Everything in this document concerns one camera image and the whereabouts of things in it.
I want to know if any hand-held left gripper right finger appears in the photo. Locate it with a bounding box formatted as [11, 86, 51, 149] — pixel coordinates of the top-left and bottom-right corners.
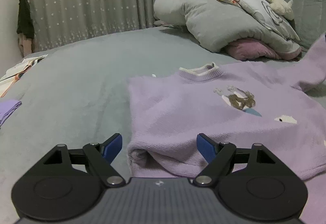
[193, 133, 286, 187]

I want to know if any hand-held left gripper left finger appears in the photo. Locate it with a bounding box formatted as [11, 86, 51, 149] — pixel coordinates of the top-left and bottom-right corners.
[33, 133, 126, 187]

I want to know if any lilac knit sweater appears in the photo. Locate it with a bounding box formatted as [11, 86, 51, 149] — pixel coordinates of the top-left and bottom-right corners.
[126, 34, 326, 181]

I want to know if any grey bed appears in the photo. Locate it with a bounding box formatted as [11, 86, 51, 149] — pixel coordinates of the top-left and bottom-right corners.
[0, 26, 326, 224]

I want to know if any folded purple cloth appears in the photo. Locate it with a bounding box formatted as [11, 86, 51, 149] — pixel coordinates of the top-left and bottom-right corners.
[0, 99, 22, 128]

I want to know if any white printed cloth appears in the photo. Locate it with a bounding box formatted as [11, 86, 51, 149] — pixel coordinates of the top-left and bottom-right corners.
[0, 54, 49, 98]

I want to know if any striped cloth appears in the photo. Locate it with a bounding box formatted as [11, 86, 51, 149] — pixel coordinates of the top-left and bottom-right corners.
[153, 19, 179, 29]

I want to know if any grey and pink quilt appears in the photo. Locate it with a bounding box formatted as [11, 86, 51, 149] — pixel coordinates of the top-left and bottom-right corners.
[153, 0, 303, 60]

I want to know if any pink hanging garment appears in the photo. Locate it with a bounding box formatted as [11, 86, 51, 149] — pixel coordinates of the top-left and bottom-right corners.
[17, 34, 33, 58]

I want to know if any grey cartoon print pillow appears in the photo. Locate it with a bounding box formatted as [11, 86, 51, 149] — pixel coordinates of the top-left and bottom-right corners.
[196, 0, 301, 41]

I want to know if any dark hanging garment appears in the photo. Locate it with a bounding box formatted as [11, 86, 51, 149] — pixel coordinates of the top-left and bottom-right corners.
[17, 0, 35, 39]

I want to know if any cream plush toy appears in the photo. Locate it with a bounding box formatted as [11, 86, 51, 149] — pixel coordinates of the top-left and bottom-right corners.
[256, 0, 294, 20]

